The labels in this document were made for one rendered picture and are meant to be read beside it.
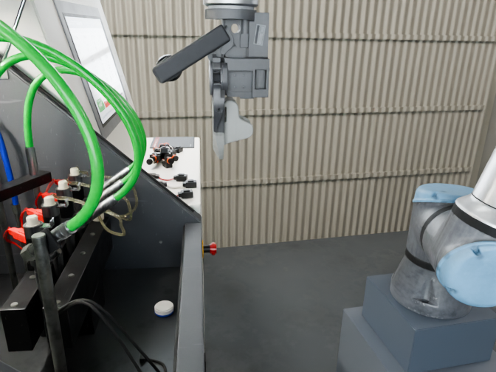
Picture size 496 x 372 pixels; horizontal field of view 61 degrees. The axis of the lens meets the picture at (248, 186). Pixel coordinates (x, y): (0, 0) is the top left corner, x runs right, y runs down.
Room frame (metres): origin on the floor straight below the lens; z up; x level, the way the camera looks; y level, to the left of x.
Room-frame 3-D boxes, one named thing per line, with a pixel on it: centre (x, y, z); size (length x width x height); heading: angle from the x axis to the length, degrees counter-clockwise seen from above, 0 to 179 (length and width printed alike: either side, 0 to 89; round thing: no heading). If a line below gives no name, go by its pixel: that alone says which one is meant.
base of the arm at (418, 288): (0.72, -0.37, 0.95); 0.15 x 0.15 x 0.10
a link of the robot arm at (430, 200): (0.71, -0.37, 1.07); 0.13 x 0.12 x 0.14; 174
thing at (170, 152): (1.34, 0.27, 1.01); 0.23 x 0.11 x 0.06; 7
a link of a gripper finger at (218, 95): (0.61, 0.04, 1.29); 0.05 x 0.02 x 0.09; 7
